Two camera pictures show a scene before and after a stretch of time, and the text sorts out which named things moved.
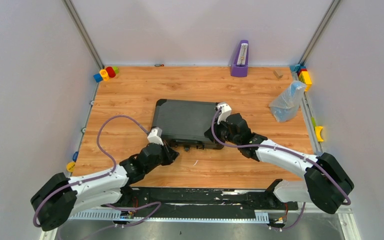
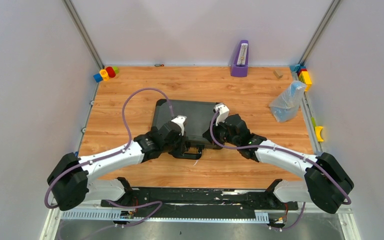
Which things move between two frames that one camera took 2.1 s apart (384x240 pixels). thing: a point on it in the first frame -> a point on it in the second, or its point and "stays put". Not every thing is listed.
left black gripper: [170, 152] -> [185, 145]
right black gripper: [216, 127] stays put
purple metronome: [239, 69] stays put
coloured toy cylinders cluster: [110, 72] stays put
